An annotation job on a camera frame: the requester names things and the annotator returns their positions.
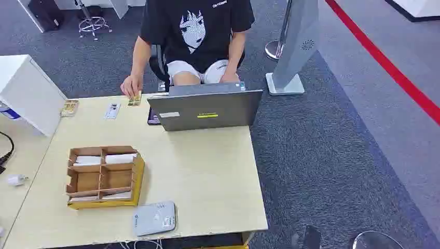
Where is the person's right hand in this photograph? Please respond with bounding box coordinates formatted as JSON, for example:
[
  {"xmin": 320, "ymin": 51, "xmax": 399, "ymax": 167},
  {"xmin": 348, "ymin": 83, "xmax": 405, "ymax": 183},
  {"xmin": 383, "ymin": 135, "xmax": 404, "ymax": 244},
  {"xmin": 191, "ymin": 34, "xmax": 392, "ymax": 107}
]
[{"xmin": 120, "ymin": 73, "xmax": 144, "ymax": 99}]

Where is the person's left hand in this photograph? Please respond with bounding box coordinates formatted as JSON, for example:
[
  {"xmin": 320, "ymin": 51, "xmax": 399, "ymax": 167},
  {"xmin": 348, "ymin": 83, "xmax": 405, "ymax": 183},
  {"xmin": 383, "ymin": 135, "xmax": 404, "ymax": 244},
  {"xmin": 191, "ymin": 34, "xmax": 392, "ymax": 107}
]
[{"xmin": 219, "ymin": 72, "xmax": 241, "ymax": 84}]

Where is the gold card stack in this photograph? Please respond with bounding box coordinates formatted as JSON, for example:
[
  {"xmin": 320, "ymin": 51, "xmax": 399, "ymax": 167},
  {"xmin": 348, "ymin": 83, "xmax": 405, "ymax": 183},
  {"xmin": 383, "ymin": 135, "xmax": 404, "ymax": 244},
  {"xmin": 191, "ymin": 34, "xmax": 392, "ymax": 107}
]
[
  {"xmin": 128, "ymin": 91, "xmax": 143, "ymax": 107},
  {"xmin": 60, "ymin": 100, "xmax": 80, "ymax": 118}
]

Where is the white printed card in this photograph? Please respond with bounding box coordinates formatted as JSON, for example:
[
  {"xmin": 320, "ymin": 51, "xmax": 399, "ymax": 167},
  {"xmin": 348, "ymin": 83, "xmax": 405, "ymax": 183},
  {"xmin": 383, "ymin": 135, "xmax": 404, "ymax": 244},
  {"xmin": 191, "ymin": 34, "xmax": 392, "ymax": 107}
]
[{"xmin": 104, "ymin": 103, "xmax": 121, "ymax": 120}]

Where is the black office chair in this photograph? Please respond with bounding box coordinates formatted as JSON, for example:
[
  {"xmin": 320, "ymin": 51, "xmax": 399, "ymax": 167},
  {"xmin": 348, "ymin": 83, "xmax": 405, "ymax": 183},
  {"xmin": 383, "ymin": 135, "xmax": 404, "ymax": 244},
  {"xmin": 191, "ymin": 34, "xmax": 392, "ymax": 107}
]
[{"xmin": 148, "ymin": 44, "xmax": 173, "ymax": 92}]

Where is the black phone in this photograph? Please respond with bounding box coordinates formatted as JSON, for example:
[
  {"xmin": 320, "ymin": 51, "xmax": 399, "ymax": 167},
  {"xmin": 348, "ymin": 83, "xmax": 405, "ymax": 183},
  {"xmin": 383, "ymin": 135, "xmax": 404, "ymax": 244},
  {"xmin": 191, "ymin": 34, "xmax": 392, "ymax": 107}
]
[{"xmin": 147, "ymin": 107, "xmax": 161, "ymax": 126}]

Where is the grey laptop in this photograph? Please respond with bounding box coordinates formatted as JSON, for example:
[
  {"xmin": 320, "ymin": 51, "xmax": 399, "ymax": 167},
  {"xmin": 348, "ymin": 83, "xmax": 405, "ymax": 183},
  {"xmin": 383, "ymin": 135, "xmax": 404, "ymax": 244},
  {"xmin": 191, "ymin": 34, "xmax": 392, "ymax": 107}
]
[{"xmin": 147, "ymin": 82, "xmax": 264, "ymax": 132}]

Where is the person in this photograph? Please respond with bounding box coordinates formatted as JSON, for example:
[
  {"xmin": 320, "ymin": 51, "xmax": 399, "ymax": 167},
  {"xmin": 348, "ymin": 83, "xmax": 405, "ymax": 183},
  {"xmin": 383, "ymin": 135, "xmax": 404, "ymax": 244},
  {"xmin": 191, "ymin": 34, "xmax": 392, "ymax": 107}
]
[{"xmin": 120, "ymin": 0, "xmax": 256, "ymax": 99}]

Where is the white kiosk stand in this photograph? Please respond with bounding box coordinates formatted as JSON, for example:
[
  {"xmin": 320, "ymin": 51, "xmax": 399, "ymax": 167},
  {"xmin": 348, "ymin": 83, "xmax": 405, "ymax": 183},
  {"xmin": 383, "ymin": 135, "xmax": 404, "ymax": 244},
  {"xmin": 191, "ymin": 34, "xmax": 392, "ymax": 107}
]
[{"xmin": 265, "ymin": 0, "xmax": 321, "ymax": 96}]

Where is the chrome base stool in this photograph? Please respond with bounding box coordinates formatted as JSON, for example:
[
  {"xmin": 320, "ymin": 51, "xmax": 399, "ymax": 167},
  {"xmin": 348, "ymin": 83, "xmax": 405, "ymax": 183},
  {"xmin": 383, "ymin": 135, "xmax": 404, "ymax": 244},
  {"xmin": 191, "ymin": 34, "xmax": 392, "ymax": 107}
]
[{"xmin": 73, "ymin": 0, "xmax": 114, "ymax": 42}]

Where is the white cabinet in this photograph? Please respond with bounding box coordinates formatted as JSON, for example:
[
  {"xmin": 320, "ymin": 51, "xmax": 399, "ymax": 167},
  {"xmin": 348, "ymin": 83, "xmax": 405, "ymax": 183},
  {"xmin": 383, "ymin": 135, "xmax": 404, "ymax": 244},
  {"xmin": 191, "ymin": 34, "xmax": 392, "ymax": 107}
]
[{"xmin": 0, "ymin": 54, "xmax": 68, "ymax": 138}]

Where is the black case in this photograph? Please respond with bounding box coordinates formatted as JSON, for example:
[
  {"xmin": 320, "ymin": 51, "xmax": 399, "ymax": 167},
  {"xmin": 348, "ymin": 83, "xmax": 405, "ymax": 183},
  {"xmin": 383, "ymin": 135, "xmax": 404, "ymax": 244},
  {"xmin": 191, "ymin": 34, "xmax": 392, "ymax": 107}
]
[{"xmin": 27, "ymin": 0, "xmax": 65, "ymax": 32}]

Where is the wooden card box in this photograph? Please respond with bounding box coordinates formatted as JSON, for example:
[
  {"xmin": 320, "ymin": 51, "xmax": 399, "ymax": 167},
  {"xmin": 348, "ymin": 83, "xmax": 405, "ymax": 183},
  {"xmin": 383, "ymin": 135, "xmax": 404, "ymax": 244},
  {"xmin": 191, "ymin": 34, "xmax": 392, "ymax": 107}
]
[{"xmin": 65, "ymin": 145, "xmax": 146, "ymax": 211}]

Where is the blue and white item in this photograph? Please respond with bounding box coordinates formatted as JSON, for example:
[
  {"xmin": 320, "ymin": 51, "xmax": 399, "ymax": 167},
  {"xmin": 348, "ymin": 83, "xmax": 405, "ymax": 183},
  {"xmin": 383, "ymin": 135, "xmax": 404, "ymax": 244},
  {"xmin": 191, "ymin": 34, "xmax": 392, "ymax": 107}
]
[{"xmin": 0, "ymin": 102, "xmax": 22, "ymax": 121}]

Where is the grey card reader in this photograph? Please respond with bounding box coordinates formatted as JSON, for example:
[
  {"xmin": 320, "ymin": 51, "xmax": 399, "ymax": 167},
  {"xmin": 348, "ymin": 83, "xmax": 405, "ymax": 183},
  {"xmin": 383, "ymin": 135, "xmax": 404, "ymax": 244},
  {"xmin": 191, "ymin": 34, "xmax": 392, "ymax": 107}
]
[{"xmin": 132, "ymin": 201, "xmax": 177, "ymax": 238}]

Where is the white charger plug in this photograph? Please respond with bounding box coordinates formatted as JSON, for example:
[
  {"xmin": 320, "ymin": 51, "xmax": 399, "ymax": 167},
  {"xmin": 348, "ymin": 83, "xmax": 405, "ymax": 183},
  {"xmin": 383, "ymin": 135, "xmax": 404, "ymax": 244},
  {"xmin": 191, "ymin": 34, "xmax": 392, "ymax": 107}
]
[{"xmin": 6, "ymin": 174, "xmax": 29, "ymax": 187}]

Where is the black robot foot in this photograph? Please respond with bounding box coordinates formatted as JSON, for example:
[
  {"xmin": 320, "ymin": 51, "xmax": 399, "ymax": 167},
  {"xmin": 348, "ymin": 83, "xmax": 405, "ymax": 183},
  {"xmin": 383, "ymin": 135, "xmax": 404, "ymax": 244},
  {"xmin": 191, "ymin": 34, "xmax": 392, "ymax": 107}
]
[{"xmin": 301, "ymin": 225, "xmax": 322, "ymax": 249}]

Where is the white platform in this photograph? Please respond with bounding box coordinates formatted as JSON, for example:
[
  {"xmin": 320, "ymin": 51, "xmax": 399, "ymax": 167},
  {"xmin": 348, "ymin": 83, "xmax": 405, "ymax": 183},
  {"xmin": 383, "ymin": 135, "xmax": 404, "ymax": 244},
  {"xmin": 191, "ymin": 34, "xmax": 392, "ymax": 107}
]
[{"xmin": 384, "ymin": 0, "xmax": 440, "ymax": 23}]

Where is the chrome round base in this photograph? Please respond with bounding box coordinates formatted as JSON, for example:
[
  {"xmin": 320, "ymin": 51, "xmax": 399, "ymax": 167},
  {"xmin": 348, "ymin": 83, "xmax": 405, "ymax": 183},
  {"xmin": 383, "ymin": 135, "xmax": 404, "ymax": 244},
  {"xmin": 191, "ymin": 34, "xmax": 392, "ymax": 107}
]
[{"xmin": 351, "ymin": 230, "xmax": 405, "ymax": 249}]

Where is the chrome stanchion post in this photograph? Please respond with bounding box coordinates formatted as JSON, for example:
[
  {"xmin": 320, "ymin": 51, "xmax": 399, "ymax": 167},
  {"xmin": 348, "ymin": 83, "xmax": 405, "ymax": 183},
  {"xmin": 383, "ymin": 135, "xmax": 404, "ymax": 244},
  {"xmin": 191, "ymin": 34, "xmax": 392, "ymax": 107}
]
[{"xmin": 264, "ymin": 0, "xmax": 294, "ymax": 62}]

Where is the black cable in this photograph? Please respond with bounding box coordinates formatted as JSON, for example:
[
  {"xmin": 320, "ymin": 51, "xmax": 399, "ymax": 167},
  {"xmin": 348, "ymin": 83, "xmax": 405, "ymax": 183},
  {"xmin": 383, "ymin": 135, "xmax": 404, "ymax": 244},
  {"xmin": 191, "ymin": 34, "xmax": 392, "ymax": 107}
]
[{"xmin": 0, "ymin": 131, "xmax": 16, "ymax": 175}]

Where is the white cable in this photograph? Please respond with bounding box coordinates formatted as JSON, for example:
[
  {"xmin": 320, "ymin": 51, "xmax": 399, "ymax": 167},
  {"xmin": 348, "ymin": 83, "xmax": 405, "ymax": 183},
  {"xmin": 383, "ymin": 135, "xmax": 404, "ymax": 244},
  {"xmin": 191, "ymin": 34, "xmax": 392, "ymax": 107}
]
[{"xmin": 119, "ymin": 239, "xmax": 164, "ymax": 249}]

